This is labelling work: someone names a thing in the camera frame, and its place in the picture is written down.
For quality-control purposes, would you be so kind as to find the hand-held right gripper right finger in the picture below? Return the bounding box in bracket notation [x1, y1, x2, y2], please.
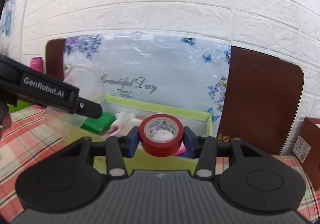
[184, 126, 269, 180]

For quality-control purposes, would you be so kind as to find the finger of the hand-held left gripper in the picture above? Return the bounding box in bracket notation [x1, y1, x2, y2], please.
[74, 96, 103, 118]

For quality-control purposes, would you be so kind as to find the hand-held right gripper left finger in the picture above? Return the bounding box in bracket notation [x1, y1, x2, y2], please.
[59, 126, 139, 180]

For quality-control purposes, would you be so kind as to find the dark green box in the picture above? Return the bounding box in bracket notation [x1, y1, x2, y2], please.
[80, 111, 117, 136]

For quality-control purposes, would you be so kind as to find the light green cardboard box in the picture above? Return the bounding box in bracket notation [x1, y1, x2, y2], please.
[91, 95, 215, 173]

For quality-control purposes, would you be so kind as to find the red tape roll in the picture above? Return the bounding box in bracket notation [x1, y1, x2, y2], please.
[139, 113, 185, 157]

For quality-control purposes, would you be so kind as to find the clear plastic container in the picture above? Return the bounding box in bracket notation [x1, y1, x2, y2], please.
[45, 65, 107, 137]

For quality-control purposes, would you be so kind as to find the person's left hand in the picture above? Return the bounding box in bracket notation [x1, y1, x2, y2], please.
[0, 102, 12, 140]

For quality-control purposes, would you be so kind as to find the pink thermos bottle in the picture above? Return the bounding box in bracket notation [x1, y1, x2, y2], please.
[29, 56, 47, 110]

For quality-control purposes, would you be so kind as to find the plaid blanket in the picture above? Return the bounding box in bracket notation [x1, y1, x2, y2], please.
[0, 107, 320, 222]

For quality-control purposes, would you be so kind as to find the brown wooden headboard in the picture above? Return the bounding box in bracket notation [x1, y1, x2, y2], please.
[45, 38, 304, 156]

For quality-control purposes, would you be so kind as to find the brown cardboard box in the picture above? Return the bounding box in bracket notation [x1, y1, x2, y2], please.
[291, 117, 320, 164]

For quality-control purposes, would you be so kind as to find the green tray with cables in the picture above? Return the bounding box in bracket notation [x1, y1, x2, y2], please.
[7, 102, 34, 112]

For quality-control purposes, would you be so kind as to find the blue wall sticker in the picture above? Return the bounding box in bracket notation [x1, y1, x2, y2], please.
[0, 0, 16, 37]

